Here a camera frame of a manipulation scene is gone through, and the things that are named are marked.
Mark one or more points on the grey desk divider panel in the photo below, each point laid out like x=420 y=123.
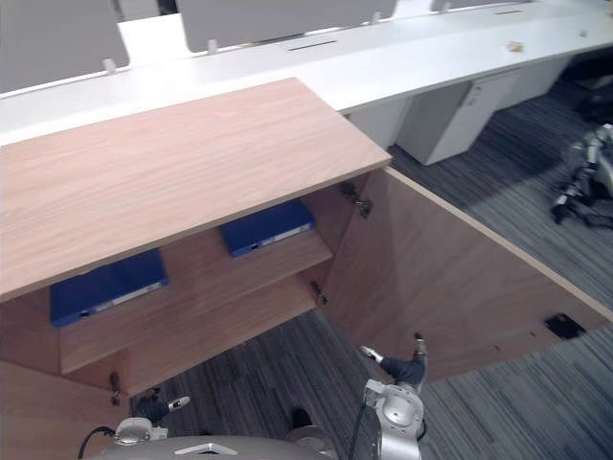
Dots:
x=57 y=43
x=282 y=21
x=474 y=4

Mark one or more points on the dark robot foot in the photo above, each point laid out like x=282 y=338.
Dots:
x=301 y=418

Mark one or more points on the metal door hinge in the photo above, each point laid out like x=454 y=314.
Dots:
x=318 y=292
x=115 y=385
x=356 y=199

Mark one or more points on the white pedestal cabinet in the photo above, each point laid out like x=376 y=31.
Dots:
x=460 y=117

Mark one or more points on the small blue folder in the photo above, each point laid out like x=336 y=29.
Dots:
x=265 y=227

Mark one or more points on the silver robot body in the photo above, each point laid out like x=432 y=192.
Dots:
x=211 y=448

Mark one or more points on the wooden office cabinet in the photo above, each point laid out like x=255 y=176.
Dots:
x=177 y=211

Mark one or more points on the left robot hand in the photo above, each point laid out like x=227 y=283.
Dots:
x=152 y=407

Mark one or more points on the large blue folder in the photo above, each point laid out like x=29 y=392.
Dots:
x=103 y=290

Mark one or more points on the long white desk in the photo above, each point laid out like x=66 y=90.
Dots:
x=383 y=62

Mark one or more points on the wooden cabinet door with lock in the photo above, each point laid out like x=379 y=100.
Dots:
x=450 y=282

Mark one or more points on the black door lock plate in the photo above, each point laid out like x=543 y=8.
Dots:
x=565 y=326

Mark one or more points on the small brown object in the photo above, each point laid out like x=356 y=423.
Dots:
x=515 y=46

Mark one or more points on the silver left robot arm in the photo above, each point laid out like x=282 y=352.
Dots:
x=136 y=430

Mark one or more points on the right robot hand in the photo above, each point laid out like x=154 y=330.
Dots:
x=406 y=368

